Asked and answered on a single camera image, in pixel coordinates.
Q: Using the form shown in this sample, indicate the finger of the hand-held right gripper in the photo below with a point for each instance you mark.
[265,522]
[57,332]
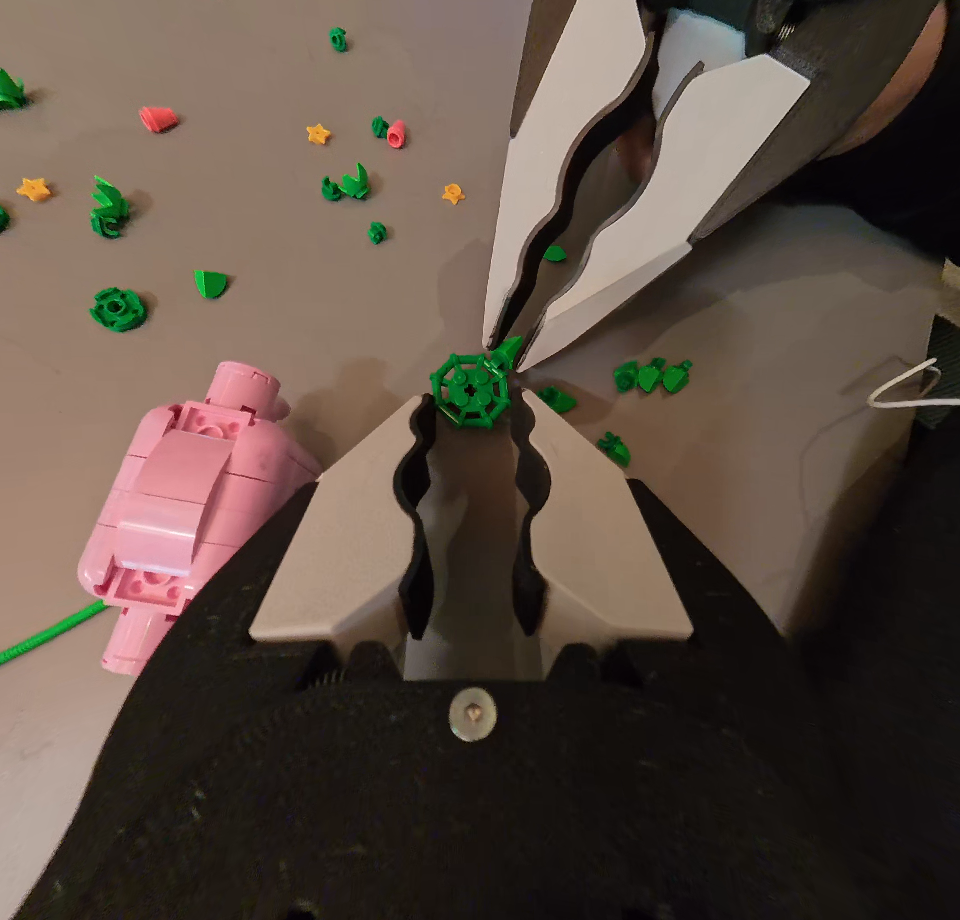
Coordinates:
[562,94]
[712,147]

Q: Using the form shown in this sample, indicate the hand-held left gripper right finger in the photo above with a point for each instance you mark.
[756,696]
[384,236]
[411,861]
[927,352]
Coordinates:
[607,560]

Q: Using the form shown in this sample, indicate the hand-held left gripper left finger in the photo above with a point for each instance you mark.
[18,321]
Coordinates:
[337,560]

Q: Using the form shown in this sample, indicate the green web plant assembly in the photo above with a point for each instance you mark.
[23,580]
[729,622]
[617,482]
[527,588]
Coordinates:
[471,391]

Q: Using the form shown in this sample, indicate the green leaf brick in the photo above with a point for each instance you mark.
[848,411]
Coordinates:
[510,351]

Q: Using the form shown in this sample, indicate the person's right hand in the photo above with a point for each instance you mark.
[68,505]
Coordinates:
[904,94]

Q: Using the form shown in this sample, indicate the yellow flower brick with hole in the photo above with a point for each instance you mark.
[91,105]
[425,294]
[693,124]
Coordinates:
[453,193]

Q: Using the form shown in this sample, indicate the pink brick watering can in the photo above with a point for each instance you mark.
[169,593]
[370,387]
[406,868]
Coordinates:
[180,515]

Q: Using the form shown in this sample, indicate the red cone brick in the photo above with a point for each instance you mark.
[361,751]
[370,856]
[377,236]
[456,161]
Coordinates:
[396,133]
[159,118]

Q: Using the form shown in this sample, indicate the scattered green leaf pieces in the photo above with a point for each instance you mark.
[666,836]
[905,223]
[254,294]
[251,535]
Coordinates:
[651,376]

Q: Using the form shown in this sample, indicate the green clawed plant brick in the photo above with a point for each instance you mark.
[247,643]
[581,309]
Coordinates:
[346,183]

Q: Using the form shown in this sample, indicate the yellow star brick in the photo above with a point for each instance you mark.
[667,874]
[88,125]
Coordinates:
[319,133]
[34,188]

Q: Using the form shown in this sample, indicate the green flat stem piece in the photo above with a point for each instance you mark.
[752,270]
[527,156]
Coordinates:
[52,633]

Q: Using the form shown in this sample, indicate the green half-dome brick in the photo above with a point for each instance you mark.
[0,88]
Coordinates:
[210,282]

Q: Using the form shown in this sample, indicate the green spiky plant brick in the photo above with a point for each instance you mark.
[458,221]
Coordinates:
[11,91]
[109,207]

